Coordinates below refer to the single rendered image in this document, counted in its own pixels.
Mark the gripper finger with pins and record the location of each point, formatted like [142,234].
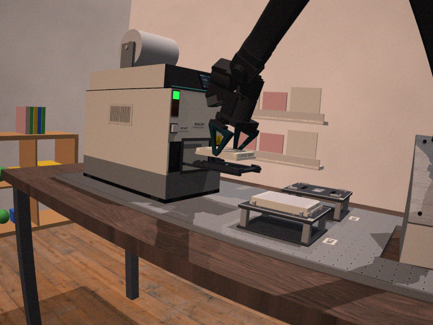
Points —
[251,136]
[227,135]

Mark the grey cylinder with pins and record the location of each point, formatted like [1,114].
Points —
[151,49]

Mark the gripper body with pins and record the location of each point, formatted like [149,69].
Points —
[241,116]

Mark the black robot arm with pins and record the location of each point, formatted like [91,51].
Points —
[242,72]

